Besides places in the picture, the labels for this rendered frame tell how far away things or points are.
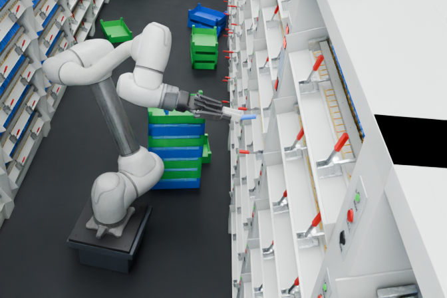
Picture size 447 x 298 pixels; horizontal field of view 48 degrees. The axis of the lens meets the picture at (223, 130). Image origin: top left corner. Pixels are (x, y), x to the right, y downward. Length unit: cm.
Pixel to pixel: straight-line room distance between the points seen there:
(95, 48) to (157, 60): 57
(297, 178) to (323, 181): 28
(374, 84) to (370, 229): 19
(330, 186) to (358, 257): 23
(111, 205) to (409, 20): 169
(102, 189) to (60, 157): 97
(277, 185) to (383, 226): 80
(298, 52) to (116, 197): 129
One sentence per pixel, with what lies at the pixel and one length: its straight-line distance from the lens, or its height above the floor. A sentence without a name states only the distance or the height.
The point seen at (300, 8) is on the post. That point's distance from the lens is 122.
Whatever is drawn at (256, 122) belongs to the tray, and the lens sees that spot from 195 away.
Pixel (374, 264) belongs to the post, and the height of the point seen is 157.
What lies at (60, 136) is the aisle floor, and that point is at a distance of 337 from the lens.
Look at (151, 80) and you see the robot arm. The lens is 172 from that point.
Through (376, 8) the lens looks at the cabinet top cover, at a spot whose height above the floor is 174.
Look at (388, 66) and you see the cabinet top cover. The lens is 75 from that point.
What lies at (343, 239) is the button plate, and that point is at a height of 157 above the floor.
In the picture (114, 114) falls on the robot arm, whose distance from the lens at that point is 231.
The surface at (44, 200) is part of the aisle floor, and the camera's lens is 296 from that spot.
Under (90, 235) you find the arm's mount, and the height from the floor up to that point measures 22.
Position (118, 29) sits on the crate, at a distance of 462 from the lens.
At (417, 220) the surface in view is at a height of 174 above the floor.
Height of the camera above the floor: 208
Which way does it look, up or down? 37 degrees down
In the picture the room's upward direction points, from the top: 7 degrees clockwise
